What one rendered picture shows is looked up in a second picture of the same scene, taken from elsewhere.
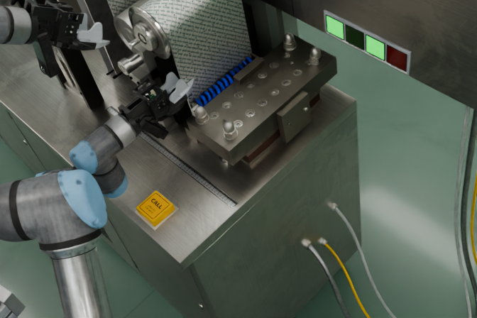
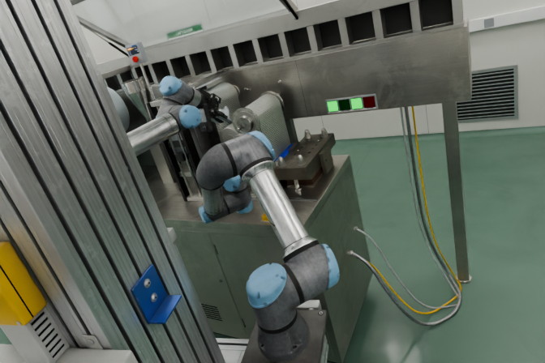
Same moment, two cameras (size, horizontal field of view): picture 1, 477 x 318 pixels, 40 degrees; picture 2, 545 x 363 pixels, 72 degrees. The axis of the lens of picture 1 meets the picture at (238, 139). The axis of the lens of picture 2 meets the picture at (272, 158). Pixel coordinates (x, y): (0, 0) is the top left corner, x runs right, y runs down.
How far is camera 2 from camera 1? 0.99 m
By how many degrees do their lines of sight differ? 34
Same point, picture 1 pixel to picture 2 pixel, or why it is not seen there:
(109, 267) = not seen: hidden behind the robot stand
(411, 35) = (373, 84)
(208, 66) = (275, 143)
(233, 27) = (281, 125)
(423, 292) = (418, 288)
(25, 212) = (233, 147)
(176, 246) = not seen: hidden behind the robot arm
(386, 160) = not seen: hidden behind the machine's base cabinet
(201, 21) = (269, 115)
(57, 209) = (251, 142)
